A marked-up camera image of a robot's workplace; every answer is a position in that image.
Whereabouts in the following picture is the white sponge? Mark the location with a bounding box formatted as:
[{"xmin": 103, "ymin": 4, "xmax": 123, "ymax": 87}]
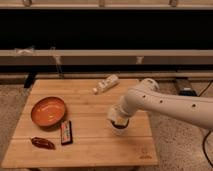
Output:
[{"xmin": 116, "ymin": 118, "xmax": 125, "ymax": 123}]

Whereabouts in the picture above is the orange bowl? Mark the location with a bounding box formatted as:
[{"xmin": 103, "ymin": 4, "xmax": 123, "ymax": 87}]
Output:
[{"xmin": 31, "ymin": 97, "xmax": 66, "ymax": 127}]

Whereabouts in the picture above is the blue black power box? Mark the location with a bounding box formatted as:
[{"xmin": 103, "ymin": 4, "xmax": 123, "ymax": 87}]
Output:
[{"xmin": 179, "ymin": 88, "xmax": 197, "ymax": 96}]

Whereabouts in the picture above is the black cable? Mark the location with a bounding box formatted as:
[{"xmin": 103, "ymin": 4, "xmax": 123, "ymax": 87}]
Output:
[{"xmin": 198, "ymin": 79, "xmax": 213, "ymax": 168}]

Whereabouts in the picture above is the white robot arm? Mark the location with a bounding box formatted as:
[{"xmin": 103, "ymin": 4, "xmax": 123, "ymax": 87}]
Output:
[{"xmin": 107, "ymin": 78, "xmax": 213, "ymax": 131}]

